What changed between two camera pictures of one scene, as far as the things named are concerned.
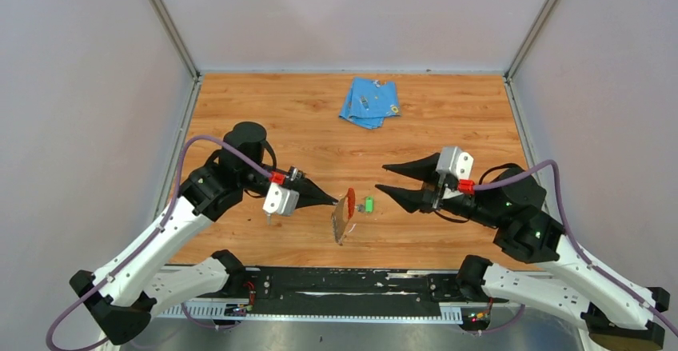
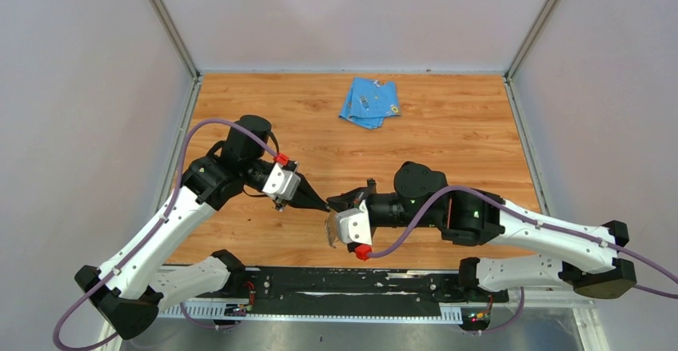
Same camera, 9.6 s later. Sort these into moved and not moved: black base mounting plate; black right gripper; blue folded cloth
Moved: black right gripper
Not moved: blue folded cloth; black base mounting plate
